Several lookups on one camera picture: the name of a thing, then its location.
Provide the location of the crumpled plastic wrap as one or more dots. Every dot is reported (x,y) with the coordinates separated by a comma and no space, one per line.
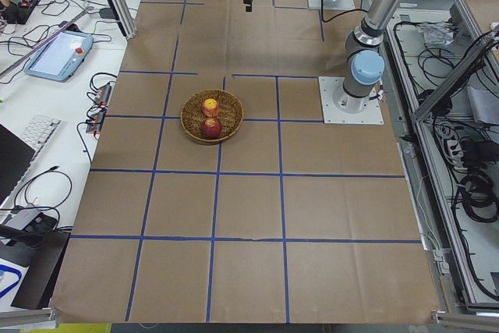
(436,33)

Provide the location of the orange black adapter box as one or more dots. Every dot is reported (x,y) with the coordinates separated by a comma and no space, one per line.
(103,95)

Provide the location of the yellow-red apple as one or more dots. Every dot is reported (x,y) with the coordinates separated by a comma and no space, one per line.
(210,107)

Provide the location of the white power strip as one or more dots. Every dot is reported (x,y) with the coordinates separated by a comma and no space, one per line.
(453,150)

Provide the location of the dark red apple in basket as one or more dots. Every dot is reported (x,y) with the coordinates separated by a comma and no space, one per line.
(211,128)

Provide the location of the grey usb hub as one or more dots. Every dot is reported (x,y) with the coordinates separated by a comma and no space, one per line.
(24,218)

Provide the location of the black laptop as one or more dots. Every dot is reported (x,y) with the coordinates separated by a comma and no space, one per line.
(16,157)

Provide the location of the white keyboard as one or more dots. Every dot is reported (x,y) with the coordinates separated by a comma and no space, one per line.
(38,132)

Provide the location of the brown paper table cover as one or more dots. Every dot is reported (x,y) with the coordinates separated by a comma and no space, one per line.
(289,220)

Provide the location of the round wicker basket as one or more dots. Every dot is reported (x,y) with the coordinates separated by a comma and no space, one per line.
(230,115)

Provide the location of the blue teach pendant tablet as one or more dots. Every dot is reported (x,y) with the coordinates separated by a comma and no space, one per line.
(59,60)

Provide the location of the aluminium diagonal frame bar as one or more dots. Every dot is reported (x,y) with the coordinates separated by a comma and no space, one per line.
(472,61)

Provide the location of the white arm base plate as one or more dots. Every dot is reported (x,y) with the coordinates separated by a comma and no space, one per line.
(351,114)

